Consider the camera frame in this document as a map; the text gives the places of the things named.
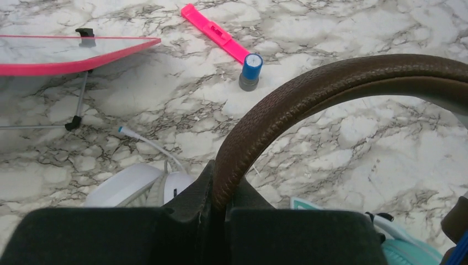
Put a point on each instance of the blue grey stamp cylinder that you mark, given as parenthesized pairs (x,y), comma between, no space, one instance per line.
(249,77)

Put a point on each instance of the white grey over-ear headphones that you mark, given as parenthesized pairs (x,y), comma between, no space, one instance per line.
(140,185)

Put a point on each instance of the pink highlighter marker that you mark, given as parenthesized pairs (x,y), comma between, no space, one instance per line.
(215,33)

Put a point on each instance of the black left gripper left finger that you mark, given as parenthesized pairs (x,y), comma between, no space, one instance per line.
(176,233)

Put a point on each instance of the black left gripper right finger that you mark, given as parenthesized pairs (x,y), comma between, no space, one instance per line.
(257,233)

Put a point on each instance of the brown over-ear headphones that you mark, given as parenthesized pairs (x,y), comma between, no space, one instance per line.
(436,79)

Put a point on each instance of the teal cat-ear headphones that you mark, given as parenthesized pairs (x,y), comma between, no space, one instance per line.
(406,249)

